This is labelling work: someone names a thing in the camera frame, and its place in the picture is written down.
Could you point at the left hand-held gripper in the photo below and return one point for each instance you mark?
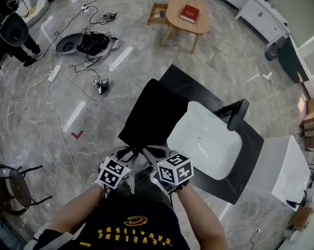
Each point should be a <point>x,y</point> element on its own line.
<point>112,174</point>

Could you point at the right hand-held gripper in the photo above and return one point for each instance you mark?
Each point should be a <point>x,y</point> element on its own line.
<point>173,170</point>

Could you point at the black cloth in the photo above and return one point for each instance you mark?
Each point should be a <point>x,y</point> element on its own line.
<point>151,113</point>

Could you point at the person's left forearm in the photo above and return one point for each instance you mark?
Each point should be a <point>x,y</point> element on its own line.
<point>76,210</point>

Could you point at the person's right forearm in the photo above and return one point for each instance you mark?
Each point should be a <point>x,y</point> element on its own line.
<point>201,212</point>

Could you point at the person's left leg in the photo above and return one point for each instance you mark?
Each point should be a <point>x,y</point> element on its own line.
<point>124,190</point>

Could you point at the person's leg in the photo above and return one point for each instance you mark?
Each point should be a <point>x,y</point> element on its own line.
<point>124,190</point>
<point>149,190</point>

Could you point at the person's right leg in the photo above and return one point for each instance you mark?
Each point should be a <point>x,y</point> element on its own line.
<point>149,190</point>

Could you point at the white sink basin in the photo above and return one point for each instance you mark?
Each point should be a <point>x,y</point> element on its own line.
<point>211,144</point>

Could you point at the person's dark printed jersey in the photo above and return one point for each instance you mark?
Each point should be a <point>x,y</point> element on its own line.
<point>130,217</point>

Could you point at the spare gripper device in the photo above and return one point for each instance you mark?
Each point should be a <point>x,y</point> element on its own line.
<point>102,85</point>

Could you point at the black sink faucet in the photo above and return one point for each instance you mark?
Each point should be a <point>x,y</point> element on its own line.
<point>237,113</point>

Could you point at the black countertop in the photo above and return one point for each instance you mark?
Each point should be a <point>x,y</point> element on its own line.
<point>250,150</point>

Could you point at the long white power strip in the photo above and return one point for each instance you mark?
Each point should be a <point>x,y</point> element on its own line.
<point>54,73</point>

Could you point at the open case with black gear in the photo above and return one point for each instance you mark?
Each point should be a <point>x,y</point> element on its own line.
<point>94,44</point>

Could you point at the black round mesh chair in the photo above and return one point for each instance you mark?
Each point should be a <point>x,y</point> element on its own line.
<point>12,189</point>

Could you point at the gray oval shell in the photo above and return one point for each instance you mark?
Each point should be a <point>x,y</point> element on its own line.
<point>67,44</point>

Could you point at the white bathtub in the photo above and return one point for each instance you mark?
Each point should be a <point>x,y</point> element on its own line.
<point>287,165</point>

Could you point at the open wooden drawer box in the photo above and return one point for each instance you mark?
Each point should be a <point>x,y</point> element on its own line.
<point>158,14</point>

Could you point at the small black device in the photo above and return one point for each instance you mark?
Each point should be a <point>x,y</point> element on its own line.
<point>109,15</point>

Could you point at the oval wooden coffee table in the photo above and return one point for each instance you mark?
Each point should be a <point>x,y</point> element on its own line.
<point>177,14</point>

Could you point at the red book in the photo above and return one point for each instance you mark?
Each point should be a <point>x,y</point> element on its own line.
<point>189,13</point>

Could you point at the black tub hand shower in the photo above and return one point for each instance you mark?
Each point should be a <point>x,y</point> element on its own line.
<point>292,203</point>

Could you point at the small white socket block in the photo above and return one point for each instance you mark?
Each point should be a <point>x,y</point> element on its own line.
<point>85,8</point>

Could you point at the small blue trash bin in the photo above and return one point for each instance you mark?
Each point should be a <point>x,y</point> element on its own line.
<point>271,54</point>

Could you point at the dark green bathtub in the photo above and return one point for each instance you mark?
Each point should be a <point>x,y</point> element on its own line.
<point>292,59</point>

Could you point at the white vanity cabinet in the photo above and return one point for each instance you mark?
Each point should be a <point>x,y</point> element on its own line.
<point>263,17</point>

